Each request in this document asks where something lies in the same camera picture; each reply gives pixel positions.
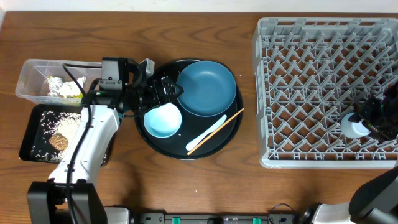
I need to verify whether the light blue cup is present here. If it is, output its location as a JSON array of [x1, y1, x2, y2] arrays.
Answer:
[[340, 113, 371, 139]]

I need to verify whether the light blue bowl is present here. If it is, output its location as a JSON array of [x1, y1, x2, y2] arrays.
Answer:
[[144, 103, 182, 138]]

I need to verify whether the dark blue plate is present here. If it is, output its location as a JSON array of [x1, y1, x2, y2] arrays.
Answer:
[[177, 61, 238, 117]]

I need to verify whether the wooden chopstick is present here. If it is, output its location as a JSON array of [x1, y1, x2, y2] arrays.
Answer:
[[187, 108, 244, 156]]

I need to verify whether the foil snack wrapper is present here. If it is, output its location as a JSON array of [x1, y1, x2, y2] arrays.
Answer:
[[47, 76, 64, 98]]

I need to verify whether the brown cookie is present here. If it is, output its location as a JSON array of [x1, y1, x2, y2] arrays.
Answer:
[[49, 133, 68, 151]]

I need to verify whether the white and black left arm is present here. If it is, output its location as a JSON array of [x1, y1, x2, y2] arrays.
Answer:
[[27, 57, 184, 223]]

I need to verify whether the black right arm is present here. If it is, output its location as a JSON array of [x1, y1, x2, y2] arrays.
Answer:
[[297, 83, 397, 224]]

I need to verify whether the grey dishwasher rack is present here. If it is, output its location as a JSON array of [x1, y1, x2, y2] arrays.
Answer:
[[252, 17, 397, 169]]

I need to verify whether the round black tray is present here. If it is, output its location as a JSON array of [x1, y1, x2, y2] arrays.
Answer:
[[133, 58, 244, 161]]

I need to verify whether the light blue plastic knife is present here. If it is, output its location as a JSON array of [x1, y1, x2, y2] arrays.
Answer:
[[185, 114, 227, 151]]

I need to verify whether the spilled white rice pile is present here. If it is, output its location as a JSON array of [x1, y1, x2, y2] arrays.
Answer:
[[30, 111, 108, 166]]

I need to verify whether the clear plastic bin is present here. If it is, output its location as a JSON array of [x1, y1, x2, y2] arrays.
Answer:
[[16, 59, 101, 106]]

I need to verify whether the black rectangular tray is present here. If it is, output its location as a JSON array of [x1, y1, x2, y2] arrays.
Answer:
[[18, 103, 113, 167]]

